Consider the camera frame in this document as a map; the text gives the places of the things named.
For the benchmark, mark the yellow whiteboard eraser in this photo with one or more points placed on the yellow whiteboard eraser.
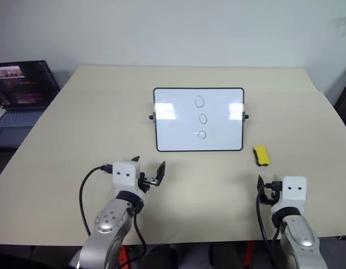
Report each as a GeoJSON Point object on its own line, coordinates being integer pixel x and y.
{"type": "Point", "coordinates": [262, 154]}

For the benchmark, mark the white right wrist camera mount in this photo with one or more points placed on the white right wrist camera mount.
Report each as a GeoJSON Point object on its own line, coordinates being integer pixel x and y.
{"type": "Point", "coordinates": [293, 193]}

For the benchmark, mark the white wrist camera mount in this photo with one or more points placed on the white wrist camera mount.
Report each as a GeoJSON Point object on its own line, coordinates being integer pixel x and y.
{"type": "Point", "coordinates": [293, 193]}
{"type": "Point", "coordinates": [125, 175]}

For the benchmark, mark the orange frame part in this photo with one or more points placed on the orange frame part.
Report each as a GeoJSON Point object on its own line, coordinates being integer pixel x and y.
{"type": "Point", "coordinates": [122, 257]}

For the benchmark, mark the dark open laptop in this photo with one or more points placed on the dark open laptop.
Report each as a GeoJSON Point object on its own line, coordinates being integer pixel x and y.
{"type": "Point", "coordinates": [21, 84]}

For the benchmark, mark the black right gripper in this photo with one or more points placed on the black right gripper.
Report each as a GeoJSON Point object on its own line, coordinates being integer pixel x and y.
{"type": "Point", "coordinates": [268, 197]}

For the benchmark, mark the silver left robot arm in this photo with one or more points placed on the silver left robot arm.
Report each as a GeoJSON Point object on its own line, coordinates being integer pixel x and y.
{"type": "Point", "coordinates": [108, 221]}

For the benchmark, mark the small black-framed whiteboard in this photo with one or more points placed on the small black-framed whiteboard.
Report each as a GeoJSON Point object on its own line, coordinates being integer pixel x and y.
{"type": "Point", "coordinates": [175, 129]}

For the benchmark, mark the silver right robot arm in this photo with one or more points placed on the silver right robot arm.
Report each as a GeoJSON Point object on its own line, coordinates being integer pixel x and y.
{"type": "Point", "coordinates": [301, 235]}

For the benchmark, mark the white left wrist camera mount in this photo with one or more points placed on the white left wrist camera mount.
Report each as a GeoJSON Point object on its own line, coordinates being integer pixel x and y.
{"type": "Point", "coordinates": [125, 175]}

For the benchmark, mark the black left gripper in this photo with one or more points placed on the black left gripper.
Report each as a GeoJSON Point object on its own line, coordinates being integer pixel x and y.
{"type": "Point", "coordinates": [146, 182]}

